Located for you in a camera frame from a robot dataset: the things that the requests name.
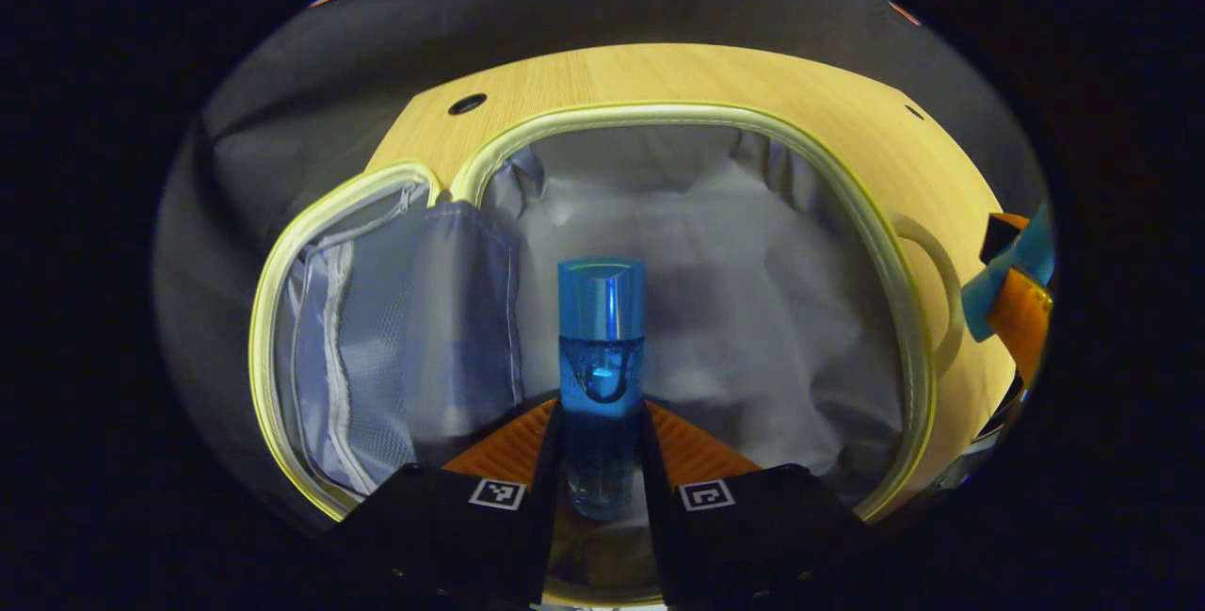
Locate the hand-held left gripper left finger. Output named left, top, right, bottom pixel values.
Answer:
left=328, top=399, right=568, bottom=608

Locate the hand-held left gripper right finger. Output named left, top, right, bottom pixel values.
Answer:
left=639, top=400, right=878, bottom=608

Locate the light blue skin care tube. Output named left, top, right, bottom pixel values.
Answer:
left=960, top=201, right=1056, bottom=344

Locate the blue skin care bottle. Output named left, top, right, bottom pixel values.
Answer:
left=556, top=257, right=648, bottom=522

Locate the pale yellow suitcase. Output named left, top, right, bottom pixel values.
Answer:
left=248, top=103, right=968, bottom=608

